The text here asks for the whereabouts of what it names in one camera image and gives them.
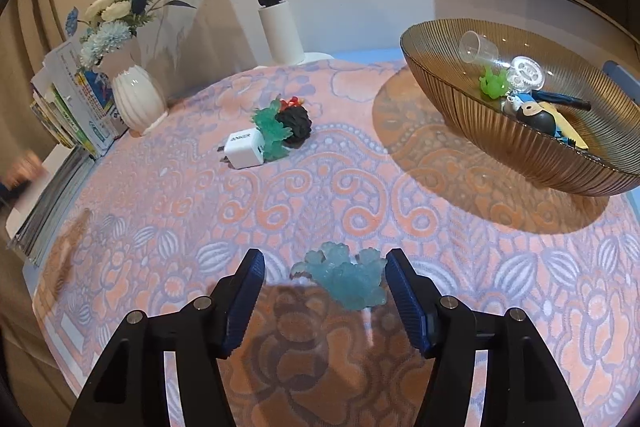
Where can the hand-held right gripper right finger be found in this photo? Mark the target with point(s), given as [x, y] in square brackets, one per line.
[407, 302]

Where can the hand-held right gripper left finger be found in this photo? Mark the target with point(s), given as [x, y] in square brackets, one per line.
[245, 302]

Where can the teal translucent figure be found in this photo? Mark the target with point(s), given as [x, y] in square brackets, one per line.
[345, 277]

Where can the amber glass bowl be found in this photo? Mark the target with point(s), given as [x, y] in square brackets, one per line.
[480, 132]

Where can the small white dog figure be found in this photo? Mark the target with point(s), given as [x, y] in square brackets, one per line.
[511, 103]

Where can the black round head figurine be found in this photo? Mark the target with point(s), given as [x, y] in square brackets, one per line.
[540, 119]

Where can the yellow stick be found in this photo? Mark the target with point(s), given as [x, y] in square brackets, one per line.
[572, 132]

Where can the pink patterned tablecloth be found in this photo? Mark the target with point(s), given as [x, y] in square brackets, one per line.
[325, 197]

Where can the white charger plug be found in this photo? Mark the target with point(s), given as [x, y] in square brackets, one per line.
[242, 149]

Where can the green translucent figure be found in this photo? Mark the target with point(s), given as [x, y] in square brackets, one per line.
[270, 132]

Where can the black textured ball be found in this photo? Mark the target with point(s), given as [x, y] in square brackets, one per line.
[297, 122]

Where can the small red figure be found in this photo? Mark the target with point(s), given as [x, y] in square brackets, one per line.
[292, 102]

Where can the stack of magazines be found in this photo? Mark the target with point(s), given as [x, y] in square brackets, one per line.
[52, 202]

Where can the white ribbed vase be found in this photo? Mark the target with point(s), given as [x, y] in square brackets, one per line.
[137, 102]

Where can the bright green figure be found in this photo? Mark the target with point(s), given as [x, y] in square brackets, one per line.
[492, 83]

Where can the row of books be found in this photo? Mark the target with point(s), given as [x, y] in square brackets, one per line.
[80, 107]

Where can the clear plastic gear toy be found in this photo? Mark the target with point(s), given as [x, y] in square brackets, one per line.
[525, 74]

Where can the clear plastic cup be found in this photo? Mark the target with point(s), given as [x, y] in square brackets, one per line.
[477, 47]

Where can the artificial flower bouquet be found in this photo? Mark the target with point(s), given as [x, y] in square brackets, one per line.
[112, 14]

